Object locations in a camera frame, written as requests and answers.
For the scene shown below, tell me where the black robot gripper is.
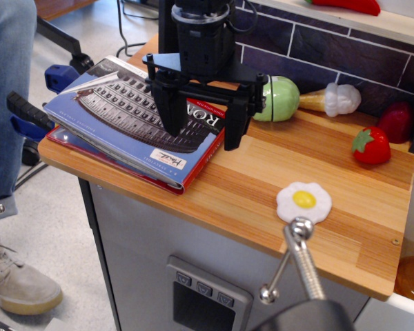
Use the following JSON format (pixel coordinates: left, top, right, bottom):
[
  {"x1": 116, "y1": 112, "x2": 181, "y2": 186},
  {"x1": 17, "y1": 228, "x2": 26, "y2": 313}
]
[{"x1": 143, "y1": 1, "x2": 268, "y2": 151}]

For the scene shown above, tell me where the blue Rome picture book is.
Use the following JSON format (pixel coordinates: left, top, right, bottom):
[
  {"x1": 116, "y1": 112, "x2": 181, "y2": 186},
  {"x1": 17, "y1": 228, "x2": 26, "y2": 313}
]
[{"x1": 44, "y1": 56, "x2": 225, "y2": 194}]

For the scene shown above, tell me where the green toy cabbage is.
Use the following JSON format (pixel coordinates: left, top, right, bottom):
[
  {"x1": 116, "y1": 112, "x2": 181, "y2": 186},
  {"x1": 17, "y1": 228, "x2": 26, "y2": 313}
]
[{"x1": 253, "y1": 76, "x2": 300, "y2": 122}]

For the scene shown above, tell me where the black office chair base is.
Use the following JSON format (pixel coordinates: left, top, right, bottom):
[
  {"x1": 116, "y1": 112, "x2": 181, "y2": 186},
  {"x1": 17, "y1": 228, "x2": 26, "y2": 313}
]
[{"x1": 37, "y1": 16, "x2": 94, "y2": 74}]

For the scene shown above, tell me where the toy ice cream cone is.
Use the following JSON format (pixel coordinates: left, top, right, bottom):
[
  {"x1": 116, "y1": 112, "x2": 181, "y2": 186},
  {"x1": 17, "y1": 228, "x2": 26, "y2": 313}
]
[{"x1": 299, "y1": 83, "x2": 362, "y2": 117}]

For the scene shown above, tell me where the toy fried egg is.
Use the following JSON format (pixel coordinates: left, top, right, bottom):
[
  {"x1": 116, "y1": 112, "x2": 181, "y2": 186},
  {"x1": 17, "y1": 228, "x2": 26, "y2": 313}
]
[{"x1": 276, "y1": 182, "x2": 333, "y2": 224}]

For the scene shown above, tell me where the silver metal clamp screw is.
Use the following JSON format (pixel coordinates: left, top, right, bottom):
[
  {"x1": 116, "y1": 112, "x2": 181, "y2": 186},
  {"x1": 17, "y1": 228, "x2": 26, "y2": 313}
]
[{"x1": 259, "y1": 217, "x2": 327, "y2": 305}]

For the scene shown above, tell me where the red toy strawberry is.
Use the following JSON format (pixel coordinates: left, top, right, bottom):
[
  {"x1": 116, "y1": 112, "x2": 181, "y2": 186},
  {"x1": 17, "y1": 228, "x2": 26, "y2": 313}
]
[{"x1": 351, "y1": 126, "x2": 391, "y2": 164}]

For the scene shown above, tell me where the blue bar clamp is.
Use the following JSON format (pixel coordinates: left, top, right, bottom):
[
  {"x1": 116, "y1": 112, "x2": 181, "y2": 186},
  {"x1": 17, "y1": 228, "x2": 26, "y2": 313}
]
[{"x1": 6, "y1": 65, "x2": 80, "y2": 142}]

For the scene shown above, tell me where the red toy chili pepper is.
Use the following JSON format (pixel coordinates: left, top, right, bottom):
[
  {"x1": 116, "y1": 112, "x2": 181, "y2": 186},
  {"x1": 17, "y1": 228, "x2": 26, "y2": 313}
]
[{"x1": 306, "y1": 0, "x2": 381, "y2": 16}]

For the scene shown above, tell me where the dark red toy fruit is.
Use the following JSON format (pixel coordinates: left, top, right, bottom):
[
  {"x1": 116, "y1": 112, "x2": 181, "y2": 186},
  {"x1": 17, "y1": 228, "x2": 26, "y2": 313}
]
[{"x1": 377, "y1": 101, "x2": 414, "y2": 144}]

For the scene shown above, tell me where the grey toy oven panel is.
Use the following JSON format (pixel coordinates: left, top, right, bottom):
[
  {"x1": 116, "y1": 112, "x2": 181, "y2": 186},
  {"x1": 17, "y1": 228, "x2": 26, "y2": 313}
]
[{"x1": 166, "y1": 256, "x2": 253, "y2": 331}]

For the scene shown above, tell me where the person leg in jeans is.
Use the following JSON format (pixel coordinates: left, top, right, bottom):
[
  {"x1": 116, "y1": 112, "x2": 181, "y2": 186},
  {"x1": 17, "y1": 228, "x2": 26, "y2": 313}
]
[{"x1": 0, "y1": 1, "x2": 37, "y2": 219}]

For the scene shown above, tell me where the beige suede shoe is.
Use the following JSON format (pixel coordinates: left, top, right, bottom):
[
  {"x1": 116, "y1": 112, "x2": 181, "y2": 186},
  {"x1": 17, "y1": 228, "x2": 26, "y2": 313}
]
[{"x1": 0, "y1": 243, "x2": 63, "y2": 316}]

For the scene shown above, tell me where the black cable on floor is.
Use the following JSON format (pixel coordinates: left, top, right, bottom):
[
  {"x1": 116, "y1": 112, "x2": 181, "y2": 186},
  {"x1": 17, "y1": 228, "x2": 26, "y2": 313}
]
[{"x1": 115, "y1": 0, "x2": 159, "y2": 59}]

